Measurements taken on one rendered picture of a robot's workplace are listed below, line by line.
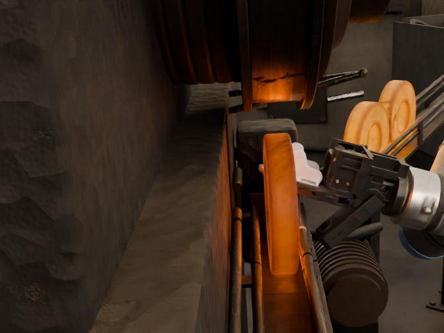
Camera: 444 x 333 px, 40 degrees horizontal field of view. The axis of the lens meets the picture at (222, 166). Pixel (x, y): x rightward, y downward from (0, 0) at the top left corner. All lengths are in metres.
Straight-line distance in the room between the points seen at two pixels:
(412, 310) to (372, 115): 0.95
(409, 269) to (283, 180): 1.60
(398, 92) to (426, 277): 1.03
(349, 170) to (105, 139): 0.57
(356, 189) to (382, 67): 2.54
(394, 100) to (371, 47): 2.10
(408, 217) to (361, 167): 0.10
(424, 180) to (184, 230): 0.56
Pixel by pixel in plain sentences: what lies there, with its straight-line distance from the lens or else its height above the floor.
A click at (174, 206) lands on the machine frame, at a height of 0.87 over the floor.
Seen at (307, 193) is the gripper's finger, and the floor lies 0.73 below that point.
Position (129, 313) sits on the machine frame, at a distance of 0.33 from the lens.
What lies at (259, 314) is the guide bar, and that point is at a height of 0.70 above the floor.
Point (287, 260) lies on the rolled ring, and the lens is 0.74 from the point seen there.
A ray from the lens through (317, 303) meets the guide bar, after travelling 0.65.
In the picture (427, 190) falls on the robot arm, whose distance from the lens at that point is 0.92.
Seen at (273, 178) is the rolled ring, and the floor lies 0.81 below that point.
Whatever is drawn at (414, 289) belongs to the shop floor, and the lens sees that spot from 2.15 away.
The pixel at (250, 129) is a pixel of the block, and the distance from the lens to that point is 0.97.
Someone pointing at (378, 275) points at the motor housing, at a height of 0.51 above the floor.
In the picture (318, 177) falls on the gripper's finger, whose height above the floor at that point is 0.75.
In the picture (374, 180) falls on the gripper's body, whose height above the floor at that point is 0.73.
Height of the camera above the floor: 1.04
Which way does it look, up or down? 18 degrees down
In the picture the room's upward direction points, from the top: 4 degrees counter-clockwise
